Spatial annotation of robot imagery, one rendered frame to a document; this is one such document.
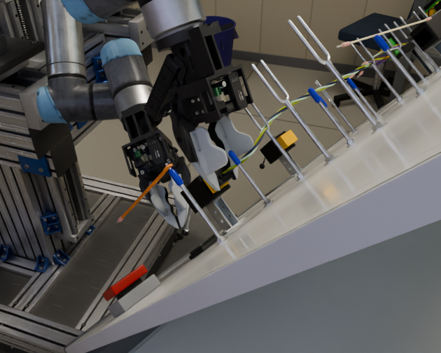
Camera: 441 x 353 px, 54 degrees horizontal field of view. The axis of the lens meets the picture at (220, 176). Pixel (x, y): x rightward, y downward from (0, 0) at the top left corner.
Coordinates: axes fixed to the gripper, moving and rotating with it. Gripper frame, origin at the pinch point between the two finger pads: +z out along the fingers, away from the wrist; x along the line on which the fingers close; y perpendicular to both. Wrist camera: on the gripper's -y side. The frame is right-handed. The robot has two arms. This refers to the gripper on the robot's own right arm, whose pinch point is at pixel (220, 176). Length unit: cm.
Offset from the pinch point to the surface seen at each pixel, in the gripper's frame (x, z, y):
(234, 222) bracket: 0.6, 7.7, -1.2
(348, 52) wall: 299, 13, -126
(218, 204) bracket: 0.6, 4.6, -3.1
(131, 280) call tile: -18.1, 5.7, -1.9
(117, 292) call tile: -20.3, 6.0, -2.0
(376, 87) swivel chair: 264, 40, -95
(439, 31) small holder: 20.8, -9.3, 25.5
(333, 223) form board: -28.6, -8.2, 35.5
